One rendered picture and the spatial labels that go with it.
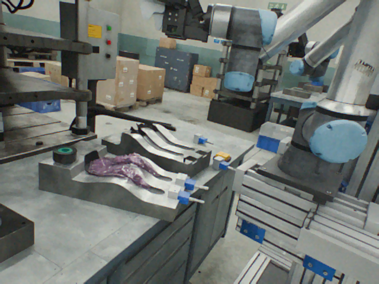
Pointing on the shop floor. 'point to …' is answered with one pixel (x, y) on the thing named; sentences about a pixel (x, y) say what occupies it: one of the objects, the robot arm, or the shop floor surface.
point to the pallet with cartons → (150, 84)
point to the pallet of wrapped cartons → (118, 87)
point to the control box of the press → (105, 63)
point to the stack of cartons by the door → (202, 82)
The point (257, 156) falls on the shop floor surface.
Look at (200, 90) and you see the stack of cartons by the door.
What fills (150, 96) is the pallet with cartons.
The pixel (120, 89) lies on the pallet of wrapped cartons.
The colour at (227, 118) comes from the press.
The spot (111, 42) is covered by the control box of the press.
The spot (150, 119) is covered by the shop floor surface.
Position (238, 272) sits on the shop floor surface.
